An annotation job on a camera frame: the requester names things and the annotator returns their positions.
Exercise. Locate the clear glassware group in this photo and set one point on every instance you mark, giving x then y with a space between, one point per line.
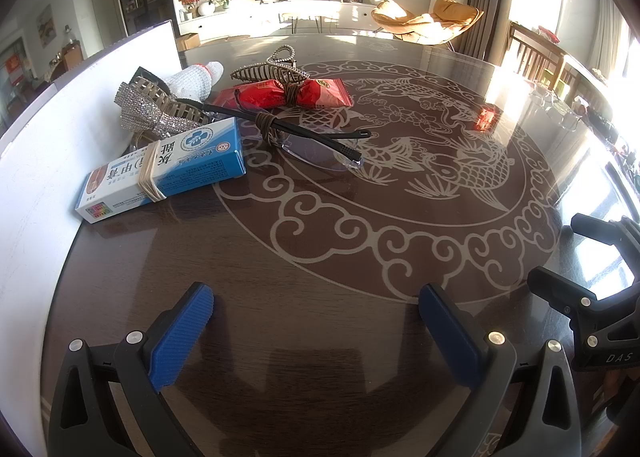
560 104

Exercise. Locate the wall painting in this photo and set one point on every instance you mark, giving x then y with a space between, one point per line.
45 24

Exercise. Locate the cardboard box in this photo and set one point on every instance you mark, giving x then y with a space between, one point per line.
187 41

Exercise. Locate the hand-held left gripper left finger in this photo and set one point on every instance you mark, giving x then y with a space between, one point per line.
180 337

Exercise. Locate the red window poster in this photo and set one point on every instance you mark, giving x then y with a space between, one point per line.
13 63

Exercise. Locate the rimless eyeglasses black temples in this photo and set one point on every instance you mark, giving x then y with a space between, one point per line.
310 149

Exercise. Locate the red snack packet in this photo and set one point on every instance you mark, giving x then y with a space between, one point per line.
325 94

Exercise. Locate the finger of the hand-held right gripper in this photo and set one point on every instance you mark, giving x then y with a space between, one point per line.
565 294
607 232

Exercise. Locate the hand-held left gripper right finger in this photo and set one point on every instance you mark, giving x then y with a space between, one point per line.
452 337

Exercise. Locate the small hairpin leg table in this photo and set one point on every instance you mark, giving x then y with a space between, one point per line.
300 17

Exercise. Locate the glass balcony door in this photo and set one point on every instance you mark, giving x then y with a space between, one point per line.
15 82

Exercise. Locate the gold pearl claw clip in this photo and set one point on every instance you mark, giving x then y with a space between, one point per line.
270 72

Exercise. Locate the white television console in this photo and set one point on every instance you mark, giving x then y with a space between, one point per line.
240 19

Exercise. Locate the blue white medicine box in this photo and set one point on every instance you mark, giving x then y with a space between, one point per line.
200 162

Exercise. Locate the white partition board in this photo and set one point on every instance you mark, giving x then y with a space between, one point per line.
45 162

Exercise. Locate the orange lounge chair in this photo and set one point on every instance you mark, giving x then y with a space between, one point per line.
450 12

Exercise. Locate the white interior door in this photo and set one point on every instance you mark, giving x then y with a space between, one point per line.
105 12

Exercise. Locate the wooden dining chair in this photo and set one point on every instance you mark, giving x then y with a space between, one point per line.
535 52

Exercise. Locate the dark patterned glass desktop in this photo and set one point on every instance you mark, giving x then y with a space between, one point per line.
300 317

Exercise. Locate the white knit glove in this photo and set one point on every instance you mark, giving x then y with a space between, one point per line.
197 79

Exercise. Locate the wooden side cabinet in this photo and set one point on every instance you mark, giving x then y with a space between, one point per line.
67 57

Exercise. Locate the silver glitter hair clip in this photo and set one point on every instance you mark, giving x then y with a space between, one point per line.
150 107

